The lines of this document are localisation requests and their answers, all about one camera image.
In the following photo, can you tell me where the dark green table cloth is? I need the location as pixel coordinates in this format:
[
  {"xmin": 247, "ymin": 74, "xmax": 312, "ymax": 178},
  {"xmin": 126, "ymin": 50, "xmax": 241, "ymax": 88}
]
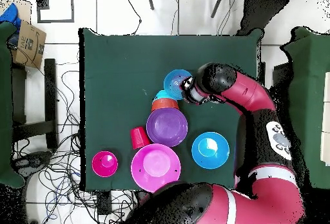
[{"xmin": 78, "ymin": 27, "xmax": 265, "ymax": 191}]

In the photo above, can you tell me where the small crimson bowl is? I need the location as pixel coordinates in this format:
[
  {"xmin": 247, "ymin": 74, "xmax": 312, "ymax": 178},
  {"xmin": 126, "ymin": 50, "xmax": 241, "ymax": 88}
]
[{"xmin": 92, "ymin": 151, "xmax": 119, "ymax": 178}]

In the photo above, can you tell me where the black wooden bench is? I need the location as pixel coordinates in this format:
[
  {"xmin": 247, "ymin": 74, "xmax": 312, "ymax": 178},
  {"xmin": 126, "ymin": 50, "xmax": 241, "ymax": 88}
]
[{"xmin": 11, "ymin": 58, "xmax": 59, "ymax": 150}]

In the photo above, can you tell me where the orange bowl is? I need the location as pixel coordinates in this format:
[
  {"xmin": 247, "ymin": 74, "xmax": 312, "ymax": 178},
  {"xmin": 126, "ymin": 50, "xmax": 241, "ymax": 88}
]
[{"xmin": 151, "ymin": 98, "xmax": 180, "ymax": 112}]

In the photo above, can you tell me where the deep blue bowl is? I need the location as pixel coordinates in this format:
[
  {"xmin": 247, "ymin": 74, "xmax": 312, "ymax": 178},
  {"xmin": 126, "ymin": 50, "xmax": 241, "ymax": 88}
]
[{"xmin": 191, "ymin": 131, "xmax": 231, "ymax": 170}]

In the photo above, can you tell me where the wide purple bowl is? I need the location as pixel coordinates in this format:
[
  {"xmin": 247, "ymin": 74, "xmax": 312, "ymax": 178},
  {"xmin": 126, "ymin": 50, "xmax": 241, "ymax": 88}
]
[{"xmin": 146, "ymin": 107, "xmax": 189, "ymax": 148}]

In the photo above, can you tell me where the white box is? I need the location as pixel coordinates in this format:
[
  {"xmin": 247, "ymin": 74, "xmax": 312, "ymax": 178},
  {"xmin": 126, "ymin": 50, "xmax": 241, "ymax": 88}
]
[{"xmin": 320, "ymin": 71, "xmax": 330, "ymax": 167}]

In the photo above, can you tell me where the flat-bottomed blue bowl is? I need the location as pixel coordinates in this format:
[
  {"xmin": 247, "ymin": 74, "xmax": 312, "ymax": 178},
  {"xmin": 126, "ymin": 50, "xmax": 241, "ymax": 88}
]
[{"xmin": 163, "ymin": 69, "xmax": 193, "ymax": 100}]

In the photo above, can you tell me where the grey black equipment base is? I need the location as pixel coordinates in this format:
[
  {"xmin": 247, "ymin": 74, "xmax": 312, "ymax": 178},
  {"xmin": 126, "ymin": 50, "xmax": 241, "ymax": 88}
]
[{"xmin": 12, "ymin": 150, "xmax": 53, "ymax": 176}]

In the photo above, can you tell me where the person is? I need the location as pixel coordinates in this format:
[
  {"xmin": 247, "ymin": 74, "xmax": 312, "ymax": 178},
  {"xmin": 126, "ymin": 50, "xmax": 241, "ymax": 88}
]
[{"xmin": 235, "ymin": 0, "xmax": 296, "ymax": 37}]

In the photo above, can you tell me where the cardboard box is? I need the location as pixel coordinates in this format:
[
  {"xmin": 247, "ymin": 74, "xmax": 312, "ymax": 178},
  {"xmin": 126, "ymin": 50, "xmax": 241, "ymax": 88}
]
[{"xmin": 11, "ymin": 20, "xmax": 47, "ymax": 70}]

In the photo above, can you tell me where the large pink bowl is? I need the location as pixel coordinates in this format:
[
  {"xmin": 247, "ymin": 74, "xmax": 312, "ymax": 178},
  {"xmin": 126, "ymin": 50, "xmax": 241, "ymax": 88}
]
[{"xmin": 130, "ymin": 143, "xmax": 182, "ymax": 193}]

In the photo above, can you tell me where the black floor cable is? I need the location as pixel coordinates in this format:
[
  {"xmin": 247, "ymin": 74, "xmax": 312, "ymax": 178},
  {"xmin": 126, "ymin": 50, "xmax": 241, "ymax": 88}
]
[{"xmin": 125, "ymin": 0, "xmax": 143, "ymax": 36}]

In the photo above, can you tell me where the blue bag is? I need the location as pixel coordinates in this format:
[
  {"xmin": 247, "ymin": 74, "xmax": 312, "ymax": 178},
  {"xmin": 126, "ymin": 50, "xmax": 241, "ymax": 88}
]
[{"xmin": 0, "ymin": 2, "xmax": 22, "ymax": 29}]

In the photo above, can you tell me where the green cloth covered table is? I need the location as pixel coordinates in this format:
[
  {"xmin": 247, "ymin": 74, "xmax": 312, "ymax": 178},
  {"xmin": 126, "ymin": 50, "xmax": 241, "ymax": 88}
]
[
  {"xmin": 279, "ymin": 26, "xmax": 330, "ymax": 190},
  {"xmin": 0, "ymin": 21, "xmax": 25, "ymax": 189}
]

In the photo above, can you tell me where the red cup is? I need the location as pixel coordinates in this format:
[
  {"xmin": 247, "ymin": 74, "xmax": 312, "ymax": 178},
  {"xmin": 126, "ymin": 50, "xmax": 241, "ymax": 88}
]
[{"xmin": 130, "ymin": 126, "xmax": 151, "ymax": 150}]

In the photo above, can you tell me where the black square floor frame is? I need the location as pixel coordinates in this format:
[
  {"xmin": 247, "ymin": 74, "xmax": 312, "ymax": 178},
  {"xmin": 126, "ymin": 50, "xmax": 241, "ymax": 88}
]
[{"xmin": 36, "ymin": 0, "xmax": 75, "ymax": 24}]

